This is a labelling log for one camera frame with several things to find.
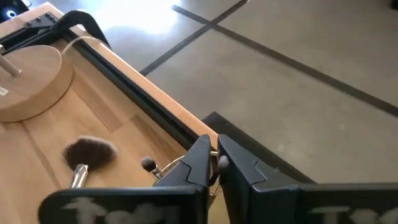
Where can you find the thick makeup brush silver ferrule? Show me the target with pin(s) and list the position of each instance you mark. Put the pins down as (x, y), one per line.
(149, 164)

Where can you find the thin makeup brush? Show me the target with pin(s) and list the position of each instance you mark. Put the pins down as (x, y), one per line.
(223, 161)

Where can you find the white shade wooden base lamp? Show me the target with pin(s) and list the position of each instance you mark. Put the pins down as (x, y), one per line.
(37, 87)

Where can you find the black aluminium frame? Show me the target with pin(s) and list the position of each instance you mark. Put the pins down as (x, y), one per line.
(124, 84)

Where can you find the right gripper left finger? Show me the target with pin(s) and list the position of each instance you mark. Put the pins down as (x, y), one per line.
(186, 174)

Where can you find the fan makeup brush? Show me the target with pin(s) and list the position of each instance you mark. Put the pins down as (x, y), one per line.
(90, 152)

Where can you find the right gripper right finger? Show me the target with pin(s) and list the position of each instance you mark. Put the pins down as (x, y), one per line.
(248, 193)

